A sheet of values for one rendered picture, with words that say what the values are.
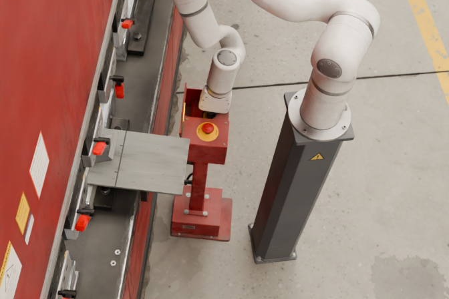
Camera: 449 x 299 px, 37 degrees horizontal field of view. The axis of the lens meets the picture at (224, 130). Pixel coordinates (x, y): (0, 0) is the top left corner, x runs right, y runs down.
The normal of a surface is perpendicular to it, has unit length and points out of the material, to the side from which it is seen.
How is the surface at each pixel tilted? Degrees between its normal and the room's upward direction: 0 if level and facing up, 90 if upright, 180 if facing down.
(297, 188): 90
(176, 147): 0
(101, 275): 0
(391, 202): 0
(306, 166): 90
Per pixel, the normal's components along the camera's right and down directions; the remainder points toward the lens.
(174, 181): 0.08, -0.52
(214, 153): -0.07, 0.85
